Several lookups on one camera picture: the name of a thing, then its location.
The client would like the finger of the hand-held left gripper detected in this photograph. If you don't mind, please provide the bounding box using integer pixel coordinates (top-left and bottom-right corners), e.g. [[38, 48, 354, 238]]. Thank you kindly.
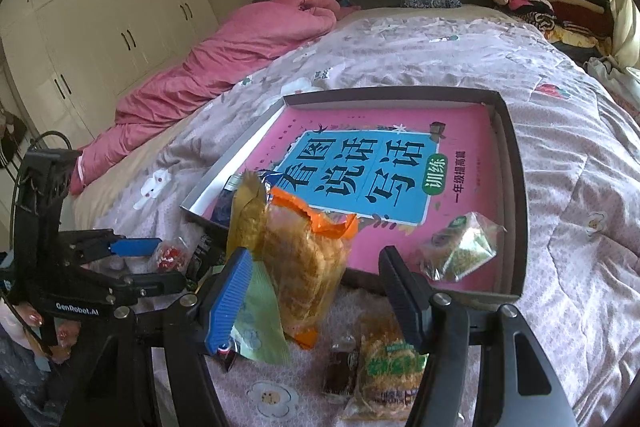
[[95, 271, 187, 303], [59, 229, 163, 265]]

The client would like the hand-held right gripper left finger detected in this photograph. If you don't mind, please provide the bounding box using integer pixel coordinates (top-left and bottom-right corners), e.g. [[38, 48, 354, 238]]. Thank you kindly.
[[60, 247, 256, 427]]

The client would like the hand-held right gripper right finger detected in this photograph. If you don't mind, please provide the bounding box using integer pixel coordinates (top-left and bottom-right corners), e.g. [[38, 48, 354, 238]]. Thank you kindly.
[[378, 246, 581, 427]]

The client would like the red and white candy packet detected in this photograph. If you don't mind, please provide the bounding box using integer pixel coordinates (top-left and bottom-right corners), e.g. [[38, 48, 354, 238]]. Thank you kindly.
[[150, 238, 190, 273]]

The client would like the light green snack packet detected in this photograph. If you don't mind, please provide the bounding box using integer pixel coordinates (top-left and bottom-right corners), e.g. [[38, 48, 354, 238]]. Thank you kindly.
[[227, 259, 293, 367]]

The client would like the orange bread packet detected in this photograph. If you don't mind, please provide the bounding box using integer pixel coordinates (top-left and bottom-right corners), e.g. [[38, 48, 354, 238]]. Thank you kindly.
[[262, 187, 360, 350]]

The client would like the floss cake clear packet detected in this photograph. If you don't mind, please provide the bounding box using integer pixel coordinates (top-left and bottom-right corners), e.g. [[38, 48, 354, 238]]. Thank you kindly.
[[342, 312, 428, 423]]

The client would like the gold snack packet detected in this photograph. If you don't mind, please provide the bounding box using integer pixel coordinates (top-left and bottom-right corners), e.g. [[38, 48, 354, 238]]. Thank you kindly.
[[226, 172, 271, 258]]

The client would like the brown chocolate bar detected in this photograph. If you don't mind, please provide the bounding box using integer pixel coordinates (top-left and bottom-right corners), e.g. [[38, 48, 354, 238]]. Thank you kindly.
[[322, 342, 361, 403]]

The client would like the grey cardboard box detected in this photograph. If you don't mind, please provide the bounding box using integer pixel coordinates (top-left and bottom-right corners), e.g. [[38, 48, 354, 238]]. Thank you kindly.
[[180, 87, 529, 300]]

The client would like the person's left hand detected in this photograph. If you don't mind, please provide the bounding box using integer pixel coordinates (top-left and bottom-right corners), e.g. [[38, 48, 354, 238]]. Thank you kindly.
[[0, 297, 83, 373]]

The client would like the dark green snack packet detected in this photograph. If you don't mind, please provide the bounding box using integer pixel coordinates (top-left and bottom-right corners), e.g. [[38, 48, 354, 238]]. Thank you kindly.
[[186, 232, 228, 290]]

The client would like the round cake clear packet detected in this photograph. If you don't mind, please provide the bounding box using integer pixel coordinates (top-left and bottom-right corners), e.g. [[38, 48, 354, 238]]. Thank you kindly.
[[419, 212, 507, 283]]

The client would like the blue snack packet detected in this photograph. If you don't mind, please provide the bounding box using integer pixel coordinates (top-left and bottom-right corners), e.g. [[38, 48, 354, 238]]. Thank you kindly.
[[210, 171, 286, 228]]

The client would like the pink and blue book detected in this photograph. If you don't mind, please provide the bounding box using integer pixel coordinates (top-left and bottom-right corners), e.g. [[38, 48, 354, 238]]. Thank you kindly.
[[250, 104, 511, 280]]

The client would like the pink quilt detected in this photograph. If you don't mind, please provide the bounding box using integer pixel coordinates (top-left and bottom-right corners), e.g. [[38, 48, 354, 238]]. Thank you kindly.
[[70, 0, 361, 196]]

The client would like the cream wardrobe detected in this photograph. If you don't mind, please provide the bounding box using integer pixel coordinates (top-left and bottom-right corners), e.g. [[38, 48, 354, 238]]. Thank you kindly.
[[0, 0, 221, 148]]

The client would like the white crumpled cloth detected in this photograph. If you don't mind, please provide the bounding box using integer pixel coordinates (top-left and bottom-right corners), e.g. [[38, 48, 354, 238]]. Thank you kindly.
[[586, 56, 640, 118]]

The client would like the black cable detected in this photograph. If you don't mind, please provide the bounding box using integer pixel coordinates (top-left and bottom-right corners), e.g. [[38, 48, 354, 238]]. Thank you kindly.
[[10, 131, 83, 228]]

